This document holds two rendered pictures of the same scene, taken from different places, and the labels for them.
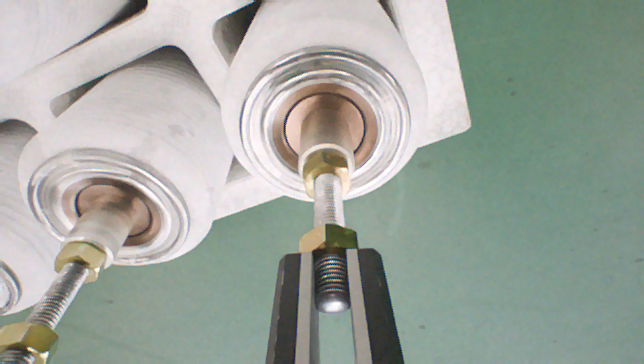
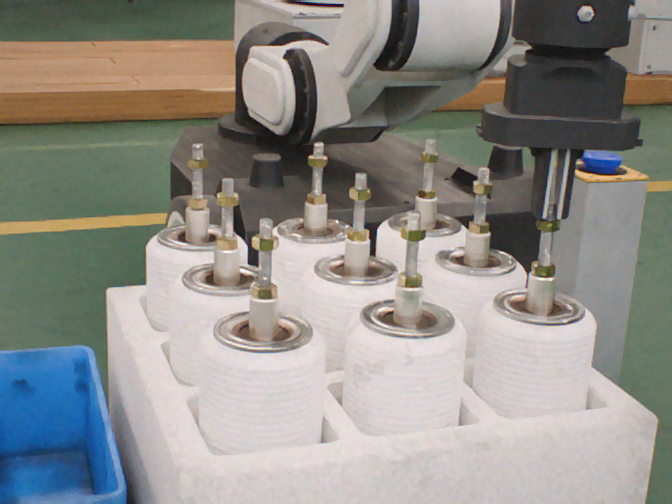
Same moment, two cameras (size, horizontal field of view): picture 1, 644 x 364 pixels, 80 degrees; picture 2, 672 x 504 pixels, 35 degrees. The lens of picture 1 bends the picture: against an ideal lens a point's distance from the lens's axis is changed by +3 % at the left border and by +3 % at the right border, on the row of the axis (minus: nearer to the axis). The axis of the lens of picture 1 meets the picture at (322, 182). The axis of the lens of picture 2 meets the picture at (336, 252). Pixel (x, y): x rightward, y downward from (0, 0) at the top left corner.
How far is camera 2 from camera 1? 95 cm
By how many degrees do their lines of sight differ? 109
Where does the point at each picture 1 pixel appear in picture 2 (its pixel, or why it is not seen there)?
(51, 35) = not seen: hidden behind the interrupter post
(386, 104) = (568, 301)
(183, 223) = (451, 321)
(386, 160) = (576, 314)
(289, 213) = not seen: outside the picture
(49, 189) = (377, 307)
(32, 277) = (318, 343)
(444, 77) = (618, 394)
